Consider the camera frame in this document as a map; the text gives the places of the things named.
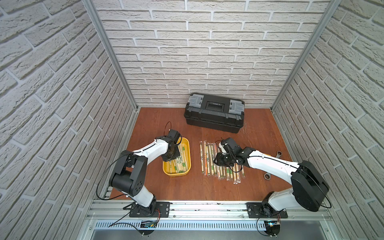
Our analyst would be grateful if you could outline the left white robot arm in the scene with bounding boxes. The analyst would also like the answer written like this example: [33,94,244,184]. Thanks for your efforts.
[109,137,183,211]

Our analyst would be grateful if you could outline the green panda chopsticks pair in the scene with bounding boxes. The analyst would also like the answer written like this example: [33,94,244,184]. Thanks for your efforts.
[241,166,245,179]

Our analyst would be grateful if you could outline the black plastic toolbox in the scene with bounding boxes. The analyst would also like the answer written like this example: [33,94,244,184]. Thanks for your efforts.
[184,93,245,134]

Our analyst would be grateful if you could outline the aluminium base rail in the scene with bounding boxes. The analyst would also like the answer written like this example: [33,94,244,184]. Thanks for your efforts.
[78,200,341,240]

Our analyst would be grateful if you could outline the aluminium frame post right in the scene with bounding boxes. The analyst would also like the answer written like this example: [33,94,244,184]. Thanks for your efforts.
[271,0,341,113]

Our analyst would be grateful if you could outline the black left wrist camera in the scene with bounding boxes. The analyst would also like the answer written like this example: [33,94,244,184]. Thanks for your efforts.
[166,129,182,145]

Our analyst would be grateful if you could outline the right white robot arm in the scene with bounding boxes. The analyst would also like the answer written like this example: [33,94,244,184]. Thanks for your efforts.
[214,147,332,218]

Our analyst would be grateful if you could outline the aluminium frame post left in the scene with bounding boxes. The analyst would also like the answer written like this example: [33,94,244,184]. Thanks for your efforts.
[83,0,139,111]

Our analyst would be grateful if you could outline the aluminium frame post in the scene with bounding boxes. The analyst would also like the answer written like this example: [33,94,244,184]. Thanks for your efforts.
[271,0,341,113]
[83,0,139,111]

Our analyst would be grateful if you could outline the yellow plastic storage box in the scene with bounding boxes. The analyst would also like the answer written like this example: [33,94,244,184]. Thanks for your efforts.
[163,138,192,177]

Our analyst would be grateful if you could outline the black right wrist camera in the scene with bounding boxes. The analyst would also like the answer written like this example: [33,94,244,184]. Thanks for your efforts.
[219,138,243,155]

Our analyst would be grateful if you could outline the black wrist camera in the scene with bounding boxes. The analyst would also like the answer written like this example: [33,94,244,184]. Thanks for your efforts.
[166,129,182,145]
[219,138,243,155]

